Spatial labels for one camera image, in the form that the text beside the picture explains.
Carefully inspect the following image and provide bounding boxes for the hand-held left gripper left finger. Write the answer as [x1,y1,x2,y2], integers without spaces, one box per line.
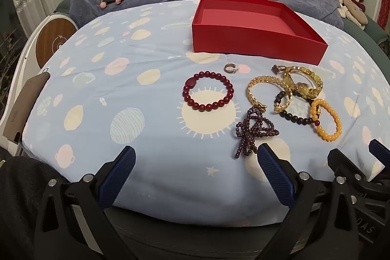
[34,145,144,260]

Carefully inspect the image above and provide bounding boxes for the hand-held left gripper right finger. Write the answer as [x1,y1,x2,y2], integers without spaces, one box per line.
[250,143,363,260]

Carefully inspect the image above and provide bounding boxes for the red cardboard box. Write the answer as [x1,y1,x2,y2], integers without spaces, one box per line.
[192,0,329,66]

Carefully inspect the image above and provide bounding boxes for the dark green bed frame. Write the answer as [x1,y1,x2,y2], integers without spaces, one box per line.
[317,0,390,46]

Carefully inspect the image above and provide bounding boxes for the orange bead bracelet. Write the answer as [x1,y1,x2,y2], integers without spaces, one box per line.
[310,98,342,142]

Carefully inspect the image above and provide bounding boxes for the black bead bracelet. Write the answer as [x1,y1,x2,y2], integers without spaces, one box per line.
[274,89,320,125]

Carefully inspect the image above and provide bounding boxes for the gold chain bracelet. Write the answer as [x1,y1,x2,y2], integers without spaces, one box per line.
[247,75,294,113]

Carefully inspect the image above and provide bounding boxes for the dark red bead bracelet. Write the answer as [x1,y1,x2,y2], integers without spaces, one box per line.
[182,71,235,112]

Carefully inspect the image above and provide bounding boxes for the dry plant twigs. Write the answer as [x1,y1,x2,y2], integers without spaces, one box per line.
[0,29,19,99]

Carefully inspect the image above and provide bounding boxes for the purple bead bracelet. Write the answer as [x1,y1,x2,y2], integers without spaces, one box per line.
[233,106,280,159]

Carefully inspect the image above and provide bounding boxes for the thin gold bangle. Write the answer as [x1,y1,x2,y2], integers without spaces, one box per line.
[282,66,323,97]

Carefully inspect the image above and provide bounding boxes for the white device with wooden disc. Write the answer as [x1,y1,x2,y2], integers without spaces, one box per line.
[0,14,78,154]

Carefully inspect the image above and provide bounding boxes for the person's dark clothed leg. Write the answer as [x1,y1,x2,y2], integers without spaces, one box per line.
[0,153,70,260]

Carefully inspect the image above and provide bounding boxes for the light blue planet-print sheet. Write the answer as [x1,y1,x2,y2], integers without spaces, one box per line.
[21,0,390,228]

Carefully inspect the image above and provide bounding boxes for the beige plush toy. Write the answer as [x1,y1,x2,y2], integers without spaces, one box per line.
[335,0,369,30]

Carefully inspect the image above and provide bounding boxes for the yellow bead bracelet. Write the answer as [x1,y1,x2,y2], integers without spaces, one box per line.
[286,66,323,100]

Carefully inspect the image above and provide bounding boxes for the brown flat object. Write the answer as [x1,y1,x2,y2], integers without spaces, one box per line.
[2,71,51,142]

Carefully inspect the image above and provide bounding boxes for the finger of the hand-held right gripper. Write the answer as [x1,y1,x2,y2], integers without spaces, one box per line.
[327,148,371,184]
[368,139,390,184]

